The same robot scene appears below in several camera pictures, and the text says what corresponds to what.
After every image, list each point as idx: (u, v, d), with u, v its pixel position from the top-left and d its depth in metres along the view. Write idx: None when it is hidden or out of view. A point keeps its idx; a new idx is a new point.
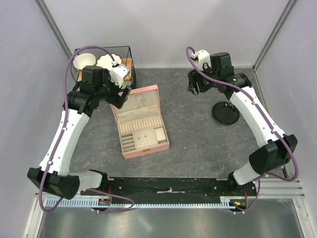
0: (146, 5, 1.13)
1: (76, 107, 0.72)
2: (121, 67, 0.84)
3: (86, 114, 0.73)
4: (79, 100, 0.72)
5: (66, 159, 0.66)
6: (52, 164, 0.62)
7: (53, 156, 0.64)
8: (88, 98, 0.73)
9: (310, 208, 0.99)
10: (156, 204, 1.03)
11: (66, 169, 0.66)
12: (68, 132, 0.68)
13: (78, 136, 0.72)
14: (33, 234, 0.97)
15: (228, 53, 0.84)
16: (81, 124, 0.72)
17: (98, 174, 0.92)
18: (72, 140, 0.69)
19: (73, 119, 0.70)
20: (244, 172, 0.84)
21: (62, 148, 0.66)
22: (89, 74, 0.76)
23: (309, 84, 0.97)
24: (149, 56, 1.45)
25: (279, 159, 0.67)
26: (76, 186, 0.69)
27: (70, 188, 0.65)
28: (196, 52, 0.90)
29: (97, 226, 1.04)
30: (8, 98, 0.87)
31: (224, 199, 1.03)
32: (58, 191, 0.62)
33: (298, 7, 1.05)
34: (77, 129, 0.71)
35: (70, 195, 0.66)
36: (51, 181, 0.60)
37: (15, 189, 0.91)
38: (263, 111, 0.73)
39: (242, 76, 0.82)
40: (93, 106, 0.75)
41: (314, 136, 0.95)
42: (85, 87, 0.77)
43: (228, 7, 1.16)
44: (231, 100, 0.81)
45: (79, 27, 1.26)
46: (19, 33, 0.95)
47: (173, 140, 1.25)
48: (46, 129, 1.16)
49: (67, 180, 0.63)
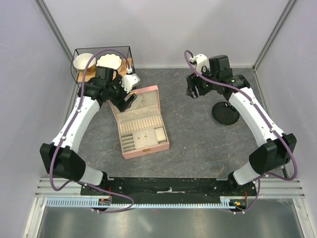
0: (146, 5, 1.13)
1: (88, 95, 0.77)
2: (134, 76, 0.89)
3: (98, 103, 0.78)
4: (91, 90, 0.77)
5: (77, 138, 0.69)
6: (65, 139, 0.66)
7: (66, 132, 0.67)
8: (101, 90, 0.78)
9: (310, 208, 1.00)
10: (156, 204, 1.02)
11: (76, 148, 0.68)
12: (82, 114, 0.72)
13: (89, 121, 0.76)
14: (33, 234, 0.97)
15: (226, 56, 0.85)
16: (94, 109, 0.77)
17: (98, 171, 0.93)
18: (84, 122, 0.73)
19: (87, 104, 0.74)
20: (244, 172, 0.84)
21: (75, 127, 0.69)
22: (103, 70, 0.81)
23: (309, 84, 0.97)
24: (149, 56, 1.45)
25: (278, 159, 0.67)
26: (82, 170, 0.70)
27: (78, 169, 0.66)
28: (194, 57, 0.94)
29: (97, 226, 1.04)
30: (7, 99, 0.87)
31: (223, 199, 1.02)
32: (68, 167, 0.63)
33: (298, 7, 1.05)
34: (89, 113, 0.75)
35: (77, 177, 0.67)
36: (63, 154, 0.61)
37: (15, 189, 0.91)
38: (262, 111, 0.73)
39: (241, 78, 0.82)
40: (103, 98, 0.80)
41: (314, 137, 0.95)
42: (99, 80, 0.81)
43: (228, 7, 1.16)
44: (230, 101, 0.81)
45: (79, 27, 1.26)
46: (19, 33, 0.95)
47: (173, 140, 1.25)
48: (46, 128, 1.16)
49: (77, 156, 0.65)
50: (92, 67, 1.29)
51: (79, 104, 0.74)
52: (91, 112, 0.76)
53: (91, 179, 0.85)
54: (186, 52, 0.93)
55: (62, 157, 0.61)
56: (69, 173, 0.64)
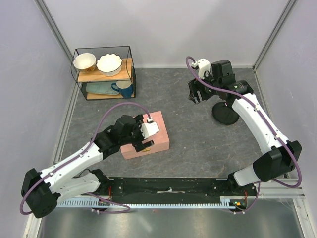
0: (145, 5, 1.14)
1: (99, 145, 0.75)
2: (154, 126, 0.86)
3: (102, 156, 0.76)
4: (104, 142, 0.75)
5: (64, 178, 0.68)
6: (51, 176, 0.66)
7: (56, 170, 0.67)
8: (111, 146, 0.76)
9: (310, 208, 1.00)
10: (156, 204, 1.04)
11: (56, 188, 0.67)
12: (81, 159, 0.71)
13: (86, 167, 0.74)
14: (33, 234, 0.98)
15: (228, 61, 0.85)
16: (95, 160, 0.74)
17: (96, 181, 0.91)
18: (79, 167, 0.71)
19: (91, 152, 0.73)
20: (245, 173, 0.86)
21: (67, 168, 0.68)
22: (121, 126, 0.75)
23: (309, 84, 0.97)
24: (149, 56, 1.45)
25: (283, 166, 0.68)
26: (51, 209, 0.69)
27: (44, 208, 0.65)
28: (196, 61, 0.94)
29: (97, 226, 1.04)
30: (6, 99, 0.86)
31: (223, 199, 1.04)
32: (36, 204, 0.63)
33: (298, 8, 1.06)
34: (89, 161, 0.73)
35: (39, 214, 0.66)
36: (40, 190, 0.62)
37: (15, 189, 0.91)
38: (266, 117, 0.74)
39: (244, 84, 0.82)
40: (111, 151, 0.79)
41: (314, 137, 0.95)
42: (114, 132, 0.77)
43: (228, 7, 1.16)
44: (233, 106, 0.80)
45: (79, 27, 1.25)
46: (20, 33, 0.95)
47: (173, 139, 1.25)
48: (46, 128, 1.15)
49: (51, 198, 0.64)
50: (92, 67, 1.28)
51: (84, 148, 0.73)
52: (91, 161, 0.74)
53: (83, 189, 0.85)
54: (187, 57, 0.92)
55: (37, 192, 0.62)
56: (32, 209, 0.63)
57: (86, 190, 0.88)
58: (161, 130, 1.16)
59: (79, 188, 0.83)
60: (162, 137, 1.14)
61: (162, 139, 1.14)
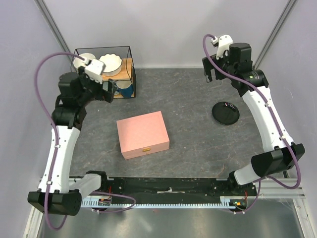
0: (145, 5, 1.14)
1: (65, 122, 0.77)
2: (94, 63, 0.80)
3: (77, 128, 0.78)
4: (66, 116, 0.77)
5: (64, 176, 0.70)
6: (51, 184, 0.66)
7: (51, 176, 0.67)
8: (76, 113, 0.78)
9: (310, 208, 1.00)
10: (156, 204, 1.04)
11: (66, 186, 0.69)
12: (62, 148, 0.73)
13: (72, 150, 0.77)
14: (33, 234, 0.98)
15: (250, 46, 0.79)
16: (74, 138, 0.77)
17: (97, 175, 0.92)
18: (67, 156, 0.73)
19: (64, 135, 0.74)
20: (244, 172, 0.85)
21: (58, 167, 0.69)
22: (68, 87, 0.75)
23: (310, 84, 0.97)
24: (149, 56, 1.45)
25: (282, 165, 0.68)
26: (79, 201, 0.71)
27: (74, 204, 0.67)
28: (218, 37, 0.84)
29: (97, 226, 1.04)
30: (6, 99, 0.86)
31: (223, 199, 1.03)
32: (62, 209, 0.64)
33: (298, 8, 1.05)
34: (70, 144, 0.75)
35: (75, 211, 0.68)
36: (54, 199, 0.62)
37: (15, 189, 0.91)
38: (275, 114, 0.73)
39: (260, 73, 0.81)
40: (80, 119, 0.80)
41: (314, 137, 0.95)
42: (67, 98, 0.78)
43: (227, 7, 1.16)
44: (243, 96, 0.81)
45: (79, 27, 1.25)
46: (20, 33, 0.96)
47: (173, 140, 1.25)
48: (46, 128, 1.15)
49: (70, 195, 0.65)
50: None
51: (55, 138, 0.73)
52: (71, 142, 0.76)
53: (91, 185, 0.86)
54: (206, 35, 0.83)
55: (53, 202, 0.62)
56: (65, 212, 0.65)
57: (94, 187, 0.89)
58: (162, 130, 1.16)
59: (89, 184, 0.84)
60: (162, 136, 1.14)
61: (162, 139, 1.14)
